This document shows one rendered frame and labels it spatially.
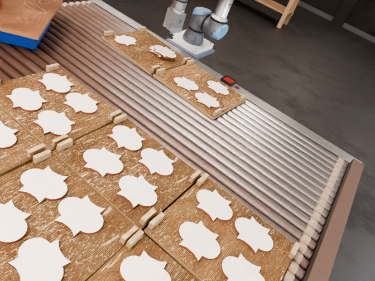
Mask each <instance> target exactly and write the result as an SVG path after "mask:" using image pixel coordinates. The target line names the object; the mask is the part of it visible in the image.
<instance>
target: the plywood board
mask: <svg viewBox="0 0 375 281"><path fill-rule="evenodd" d="M62 3H63V0H2V7H1V8H0V31H2V32H6V33H11V34H14V35H19V36H23V37H27V38H32V39H35V40H39V38H40V37H41V35H42V34H43V32H44V30H45V29H46V27H47V26H48V24H49V23H50V21H51V20H52V18H53V16H54V15H55V13H56V12H57V10H58V9H59V8H60V6H61V4H62Z"/></svg>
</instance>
